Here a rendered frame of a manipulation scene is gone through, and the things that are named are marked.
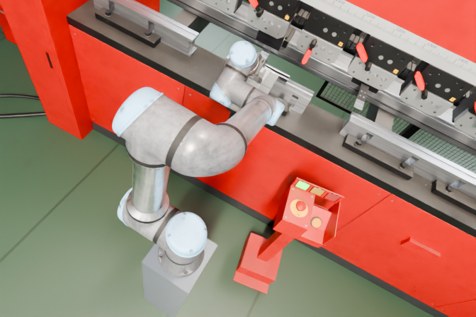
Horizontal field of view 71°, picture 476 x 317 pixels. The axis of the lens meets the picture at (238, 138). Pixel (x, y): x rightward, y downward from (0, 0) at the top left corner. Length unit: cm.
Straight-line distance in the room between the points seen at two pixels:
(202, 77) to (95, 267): 114
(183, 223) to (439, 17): 91
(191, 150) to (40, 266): 154
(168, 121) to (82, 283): 146
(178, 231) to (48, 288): 115
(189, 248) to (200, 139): 43
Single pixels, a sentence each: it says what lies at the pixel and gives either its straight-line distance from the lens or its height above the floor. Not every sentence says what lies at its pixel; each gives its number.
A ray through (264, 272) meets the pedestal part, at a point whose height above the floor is 12.
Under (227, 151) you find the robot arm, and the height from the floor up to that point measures 139.
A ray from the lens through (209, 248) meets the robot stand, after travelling 120.
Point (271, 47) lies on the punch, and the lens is 132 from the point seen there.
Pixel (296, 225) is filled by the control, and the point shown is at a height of 78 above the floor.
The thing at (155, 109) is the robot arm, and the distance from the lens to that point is 63.
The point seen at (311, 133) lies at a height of 88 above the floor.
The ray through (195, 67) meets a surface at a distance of 149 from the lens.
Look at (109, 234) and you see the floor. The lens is 202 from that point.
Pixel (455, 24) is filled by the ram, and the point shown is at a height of 148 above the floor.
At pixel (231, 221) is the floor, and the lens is 208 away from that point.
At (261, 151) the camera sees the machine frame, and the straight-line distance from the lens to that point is 154.
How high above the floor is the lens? 192
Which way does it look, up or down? 54 degrees down
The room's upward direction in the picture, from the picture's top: 22 degrees clockwise
